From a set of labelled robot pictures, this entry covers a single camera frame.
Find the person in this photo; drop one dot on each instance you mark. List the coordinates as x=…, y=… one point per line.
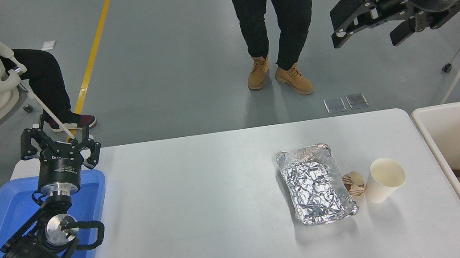
x=42, y=74
x=285, y=13

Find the crumpled foil tray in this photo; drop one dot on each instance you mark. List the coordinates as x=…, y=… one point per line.
x=314, y=184

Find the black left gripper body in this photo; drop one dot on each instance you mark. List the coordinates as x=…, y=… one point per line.
x=59, y=166

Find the crumpled tan paper ball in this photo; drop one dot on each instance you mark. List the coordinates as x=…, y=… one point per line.
x=355, y=184

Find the white paper cup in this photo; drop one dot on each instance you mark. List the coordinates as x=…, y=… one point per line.
x=382, y=184

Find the silver floor plate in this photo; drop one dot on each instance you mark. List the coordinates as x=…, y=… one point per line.
x=357, y=100
x=335, y=104

